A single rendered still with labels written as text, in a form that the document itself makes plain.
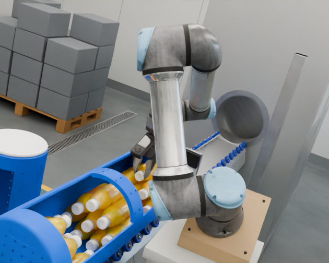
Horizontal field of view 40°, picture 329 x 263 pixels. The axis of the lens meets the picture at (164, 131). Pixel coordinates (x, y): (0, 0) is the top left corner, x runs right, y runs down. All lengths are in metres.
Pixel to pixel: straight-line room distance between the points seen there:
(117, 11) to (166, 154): 5.63
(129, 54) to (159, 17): 0.70
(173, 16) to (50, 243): 5.42
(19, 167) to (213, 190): 1.06
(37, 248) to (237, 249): 0.58
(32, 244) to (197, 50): 0.67
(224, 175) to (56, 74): 3.79
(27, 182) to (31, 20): 3.11
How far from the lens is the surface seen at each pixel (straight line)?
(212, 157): 2.81
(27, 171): 2.08
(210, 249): 1.43
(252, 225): 1.46
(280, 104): 2.33
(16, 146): 2.11
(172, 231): 1.51
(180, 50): 1.24
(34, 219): 1.27
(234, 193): 1.24
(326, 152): 6.28
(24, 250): 1.29
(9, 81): 5.28
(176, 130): 1.24
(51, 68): 4.93
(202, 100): 1.50
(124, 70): 6.79
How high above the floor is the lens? 1.94
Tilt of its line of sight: 20 degrees down
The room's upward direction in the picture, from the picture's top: 15 degrees clockwise
